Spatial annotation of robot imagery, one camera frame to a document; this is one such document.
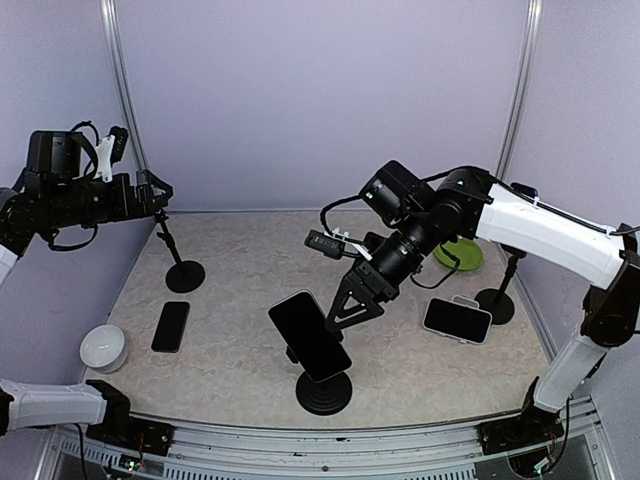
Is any blue phone on right stand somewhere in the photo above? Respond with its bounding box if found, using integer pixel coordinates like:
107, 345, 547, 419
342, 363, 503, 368
511, 182, 539, 198

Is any black round-base stand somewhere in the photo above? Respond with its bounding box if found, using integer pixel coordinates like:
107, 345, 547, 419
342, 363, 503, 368
286, 342, 353, 416

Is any phone with white edge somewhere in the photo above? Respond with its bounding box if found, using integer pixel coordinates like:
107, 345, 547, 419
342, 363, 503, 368
268, 290, 352, 383

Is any green plate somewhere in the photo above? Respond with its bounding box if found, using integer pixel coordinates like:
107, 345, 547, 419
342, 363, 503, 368
433, 238, 484, 272

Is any front aluminium rail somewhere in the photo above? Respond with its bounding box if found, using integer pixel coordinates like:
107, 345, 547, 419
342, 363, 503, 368
34, 397, 621, 479

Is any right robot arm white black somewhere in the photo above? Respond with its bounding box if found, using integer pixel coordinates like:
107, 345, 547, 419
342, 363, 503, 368
325, 161, 639, 455

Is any white bowl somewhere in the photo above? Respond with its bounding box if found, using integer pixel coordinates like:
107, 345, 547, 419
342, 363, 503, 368
79, 325, 127, 374

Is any tall black phone stand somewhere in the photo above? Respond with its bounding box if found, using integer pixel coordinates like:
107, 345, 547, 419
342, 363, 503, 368
154, 210, 206, 294

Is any aluminium frame post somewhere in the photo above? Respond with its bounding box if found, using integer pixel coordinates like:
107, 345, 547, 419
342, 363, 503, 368
100, 0, 149, 170
495, 0, 544, 180

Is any right aluminium frame post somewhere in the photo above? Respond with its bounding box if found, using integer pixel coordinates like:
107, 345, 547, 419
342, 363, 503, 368
495, 0, 544, 180

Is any landscape phone white case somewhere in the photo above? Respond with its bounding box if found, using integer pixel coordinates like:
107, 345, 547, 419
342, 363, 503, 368
422, 298, 493, 345

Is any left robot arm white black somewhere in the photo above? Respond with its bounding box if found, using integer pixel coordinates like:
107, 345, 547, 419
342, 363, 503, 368
1, 122, 173, 445

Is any black phone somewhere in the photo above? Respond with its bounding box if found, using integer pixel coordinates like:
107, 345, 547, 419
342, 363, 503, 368
151, 301, 190, 353

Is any right tall black stand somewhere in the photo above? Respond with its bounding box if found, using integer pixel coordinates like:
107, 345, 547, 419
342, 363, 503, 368
474, 244, 527, 326

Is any left aluminium frame post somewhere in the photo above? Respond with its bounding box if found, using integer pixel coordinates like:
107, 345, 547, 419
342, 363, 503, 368
100, 0, 149, 170

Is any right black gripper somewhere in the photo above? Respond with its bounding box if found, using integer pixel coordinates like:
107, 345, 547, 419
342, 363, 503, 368
324, 207, 440, 332

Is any white small phone stand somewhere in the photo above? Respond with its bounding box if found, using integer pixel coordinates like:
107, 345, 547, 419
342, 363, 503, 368
451, 295, 480, 309

